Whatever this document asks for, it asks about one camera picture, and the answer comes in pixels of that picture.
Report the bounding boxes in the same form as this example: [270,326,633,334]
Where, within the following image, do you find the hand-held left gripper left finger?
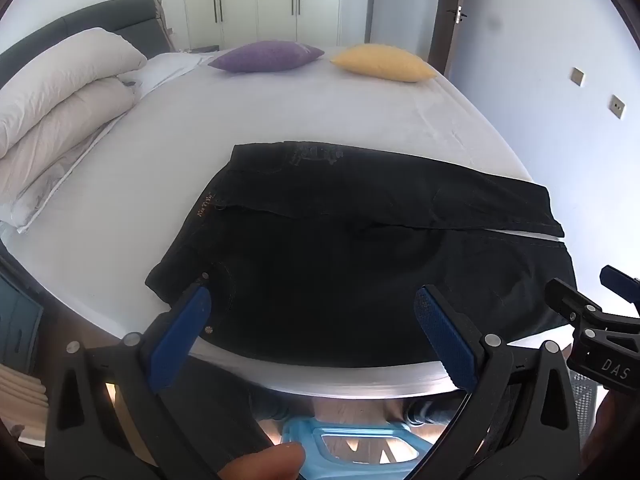
[45,284,221,480]

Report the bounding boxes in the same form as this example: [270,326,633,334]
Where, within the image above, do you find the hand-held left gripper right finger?
[413,284,585,480]

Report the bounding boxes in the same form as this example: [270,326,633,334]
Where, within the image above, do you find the purple pillow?
[207,40,326,73]

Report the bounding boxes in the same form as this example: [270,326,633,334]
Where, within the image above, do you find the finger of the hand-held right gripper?
[599,264,640,307]
[546,277,603,322]

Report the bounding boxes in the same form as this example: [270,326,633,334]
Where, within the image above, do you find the bed with white sheet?
[0,42,576,403]

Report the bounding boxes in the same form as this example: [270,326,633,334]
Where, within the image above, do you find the white pillow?
[117,50,221,103]

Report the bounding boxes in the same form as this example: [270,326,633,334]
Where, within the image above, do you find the black pants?
[145,141,581,368]

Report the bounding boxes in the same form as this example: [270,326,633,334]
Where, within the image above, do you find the yellow pillow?
[330,43,437,83]

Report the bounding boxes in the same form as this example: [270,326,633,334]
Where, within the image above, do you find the white perforated bin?
[570,372,601,441]

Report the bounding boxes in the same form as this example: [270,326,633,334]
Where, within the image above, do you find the folded beige duvet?
[0,27,148,201]

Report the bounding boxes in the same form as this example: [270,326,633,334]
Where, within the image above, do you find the grey-blue cabinet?
[0,270,45,361]

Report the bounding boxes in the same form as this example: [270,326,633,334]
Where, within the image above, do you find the brown door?
[430,0,463,76]

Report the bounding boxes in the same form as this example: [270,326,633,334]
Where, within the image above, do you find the dark grey headboard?
[0,0,173,86]

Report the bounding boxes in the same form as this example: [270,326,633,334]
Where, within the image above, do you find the person's left hand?
[215,442,307,480]

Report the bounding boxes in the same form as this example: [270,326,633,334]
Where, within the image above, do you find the white wardrobe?
[180,0,376,51]

